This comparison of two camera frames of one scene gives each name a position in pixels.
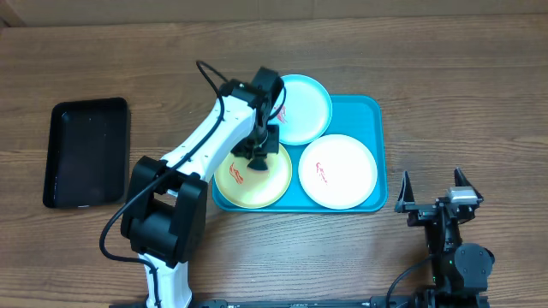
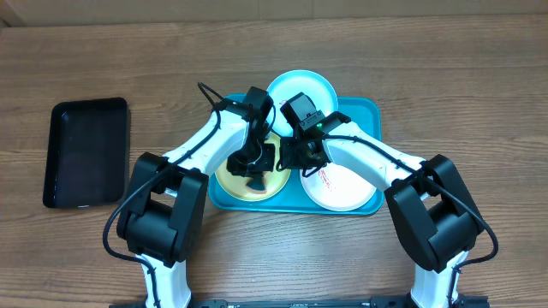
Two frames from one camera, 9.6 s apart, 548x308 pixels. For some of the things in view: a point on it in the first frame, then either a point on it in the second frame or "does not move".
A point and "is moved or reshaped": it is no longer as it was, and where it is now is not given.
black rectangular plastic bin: [86, 159] does not move
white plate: [337, 171] does not move
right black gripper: [422, 212] → [294, 159]
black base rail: [354, 302] does not move
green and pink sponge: [259, 163] is moved or reshaped
